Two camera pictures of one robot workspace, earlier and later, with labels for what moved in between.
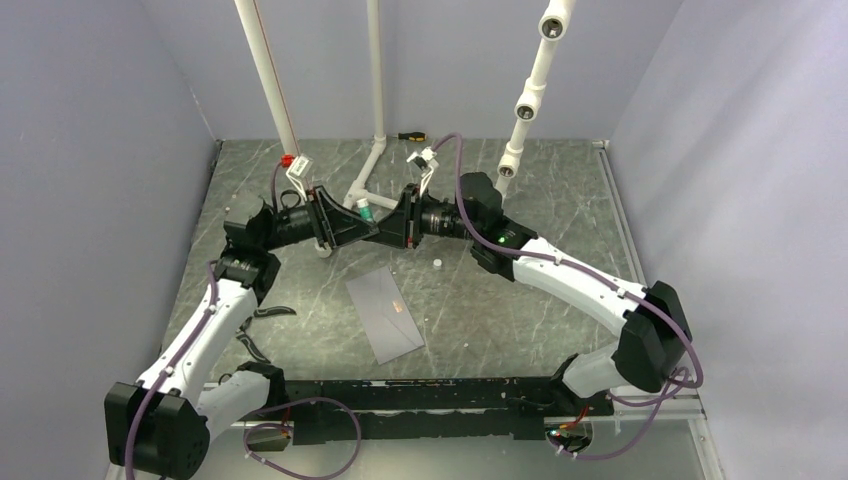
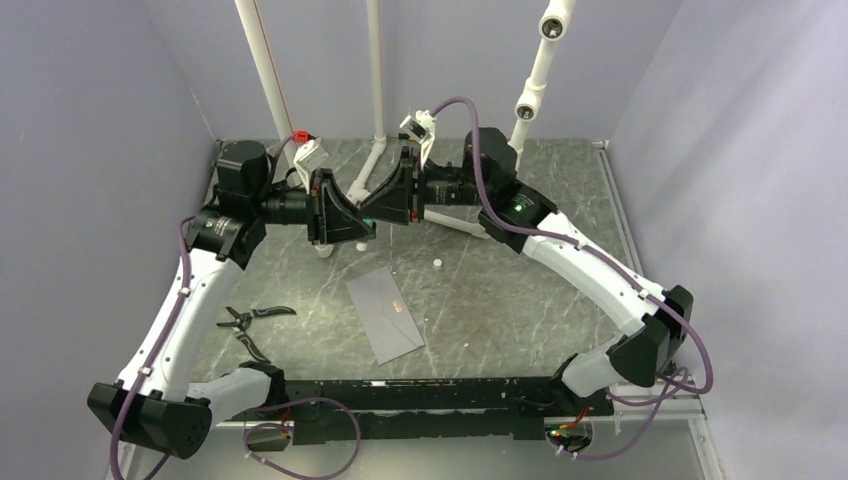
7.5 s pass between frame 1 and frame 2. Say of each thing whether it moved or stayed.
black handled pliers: stayed
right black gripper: moved
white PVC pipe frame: stayed
